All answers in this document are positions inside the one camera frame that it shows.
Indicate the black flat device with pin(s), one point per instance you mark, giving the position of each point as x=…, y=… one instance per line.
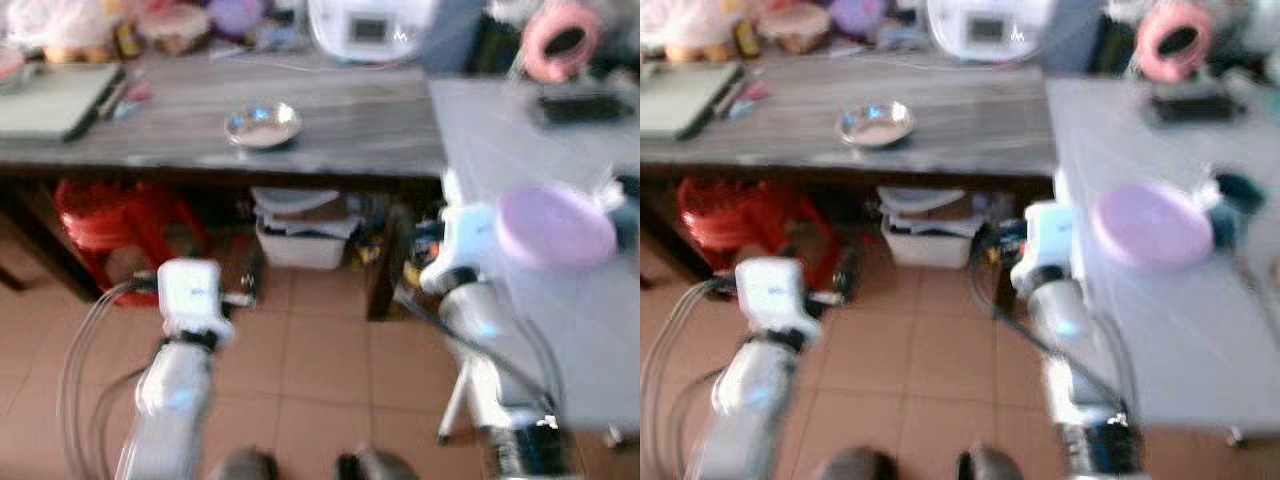
x=580, y=107
x=1190, y=105

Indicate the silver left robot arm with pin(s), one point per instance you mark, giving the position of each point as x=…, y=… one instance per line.
x=750, y=400
x=170, y=400

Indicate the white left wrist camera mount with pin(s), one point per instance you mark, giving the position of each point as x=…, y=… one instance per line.
x=190, y=295
x=785, y=295

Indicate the pink plastic plate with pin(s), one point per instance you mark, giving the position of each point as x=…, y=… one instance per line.
x=555, y=225
x=1150, y=225

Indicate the red plastic stool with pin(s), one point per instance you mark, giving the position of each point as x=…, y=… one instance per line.
x=735, y=220
x=115, y=225

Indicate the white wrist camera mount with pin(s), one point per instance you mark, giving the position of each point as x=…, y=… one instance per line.
x=785, y=295
x=190, y=295
x=465, y=240
x=1045, y=240

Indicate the small steel bowl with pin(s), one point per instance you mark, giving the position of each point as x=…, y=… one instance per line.
x=875, y=125
x=262, y=125

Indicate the white storage box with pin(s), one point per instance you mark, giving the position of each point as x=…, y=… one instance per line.
x=300, y=240
x=925, y=240

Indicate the grey topped wooden table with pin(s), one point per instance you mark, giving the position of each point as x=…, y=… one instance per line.
x=980, y=120
x=350, y=120

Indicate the dark teal cup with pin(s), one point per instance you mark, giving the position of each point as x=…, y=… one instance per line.
x=1240, y=192
x=628, y=215

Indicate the clear food container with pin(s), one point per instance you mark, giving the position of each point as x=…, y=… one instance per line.
x=175, y=28
x=795, y=25

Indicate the purple lid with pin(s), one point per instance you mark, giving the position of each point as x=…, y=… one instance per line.
x=858, y=12
x=235, y=15

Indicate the green board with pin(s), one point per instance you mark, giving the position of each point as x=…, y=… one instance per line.
x=55, y=100
x=685, y=100

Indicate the white table leg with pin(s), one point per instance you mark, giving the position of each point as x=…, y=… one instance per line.
x=455, y=400

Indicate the white pink plastic bag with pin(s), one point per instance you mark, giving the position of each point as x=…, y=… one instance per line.
x=45, y=25
x=680, y=25

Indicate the grey robot right leg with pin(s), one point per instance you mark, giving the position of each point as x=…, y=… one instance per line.
x=375, y=465
x=990, y=465

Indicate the grey robot leg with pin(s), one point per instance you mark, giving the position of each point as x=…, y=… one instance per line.
x=375, y=465
x=855, y=465
x=990, y=465
x=247, y=465

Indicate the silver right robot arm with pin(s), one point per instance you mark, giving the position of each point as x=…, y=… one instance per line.
x=1075, y=330
x=490, y=330

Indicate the grey robot left leg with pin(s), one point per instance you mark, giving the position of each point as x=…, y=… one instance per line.
x=855, y=465
x=247, y=465

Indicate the white folding table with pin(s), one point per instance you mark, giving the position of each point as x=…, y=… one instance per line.
x=570, y=330
x=1200, y=330

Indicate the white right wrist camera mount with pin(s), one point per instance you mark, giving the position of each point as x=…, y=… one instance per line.
x=1045, y=240
x=465, y=240

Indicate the white rice cooker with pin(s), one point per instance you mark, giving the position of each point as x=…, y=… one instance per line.
x=990, y=28
x=370, y=28

